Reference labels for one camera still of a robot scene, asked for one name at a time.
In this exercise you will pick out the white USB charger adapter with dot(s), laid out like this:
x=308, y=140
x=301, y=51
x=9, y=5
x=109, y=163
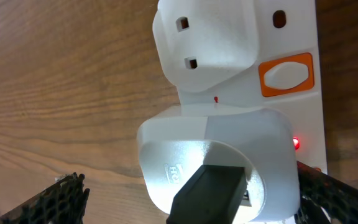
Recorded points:
x=175, y=143

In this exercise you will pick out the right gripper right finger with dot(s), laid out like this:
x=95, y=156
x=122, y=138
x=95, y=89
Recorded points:
x=323, y=197

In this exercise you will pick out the white power strip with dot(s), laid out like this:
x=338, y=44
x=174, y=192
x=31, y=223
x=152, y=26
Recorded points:
x=245, y=54

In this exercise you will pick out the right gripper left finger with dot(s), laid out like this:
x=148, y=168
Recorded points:
x=64, y=202

